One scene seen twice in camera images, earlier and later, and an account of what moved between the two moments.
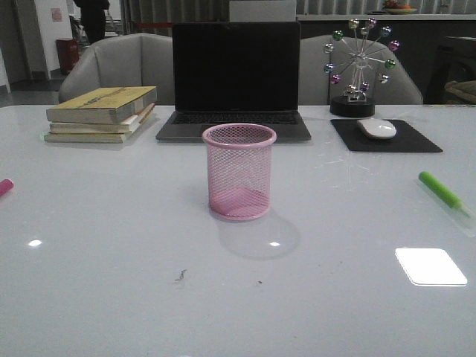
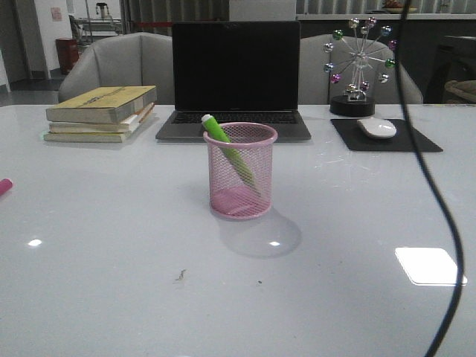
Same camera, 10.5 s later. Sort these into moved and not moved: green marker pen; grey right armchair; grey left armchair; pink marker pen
Moved: green marker pen
Not moved: grey left armchair; grey right armchair; pink marker pen
